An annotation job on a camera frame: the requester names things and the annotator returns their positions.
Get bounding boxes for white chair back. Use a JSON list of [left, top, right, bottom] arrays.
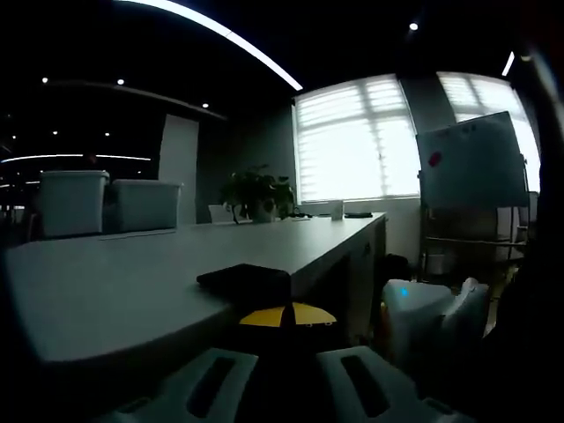
[[206, 204, 234, 225]]

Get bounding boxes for black fixed fixture clamp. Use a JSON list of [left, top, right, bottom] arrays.
[[196, 263, 293, 309]]

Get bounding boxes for tall white storage bin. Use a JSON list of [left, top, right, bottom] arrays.
[[38, 170, 110, 239]]

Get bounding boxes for whiteboard on stand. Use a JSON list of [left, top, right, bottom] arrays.
[[415, 110, 532, 283]]

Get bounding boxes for white flat strip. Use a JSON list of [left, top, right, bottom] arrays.
[[97, 227, 180, 241]]

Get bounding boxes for person's dark clothed body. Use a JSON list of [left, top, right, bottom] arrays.
[[479, 246, 564, 423]]

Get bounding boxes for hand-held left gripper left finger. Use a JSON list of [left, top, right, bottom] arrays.
[[109, 306, 287, 423]]

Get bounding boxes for potted green plant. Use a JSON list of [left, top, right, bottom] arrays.
[[219, 165, 296, 225]]

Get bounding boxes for black backpack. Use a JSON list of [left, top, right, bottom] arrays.
[[382, 253, 411, 287]]

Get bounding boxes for wide white storage bin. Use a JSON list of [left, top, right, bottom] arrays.
[[103, 179, 184, 234]]

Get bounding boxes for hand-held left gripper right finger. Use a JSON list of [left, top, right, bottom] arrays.
[[291, 301, 477, 423]]

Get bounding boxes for window with white blinds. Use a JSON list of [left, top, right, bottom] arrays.
[[293, 73, 422, 204], [435, 70, 541, 195]]

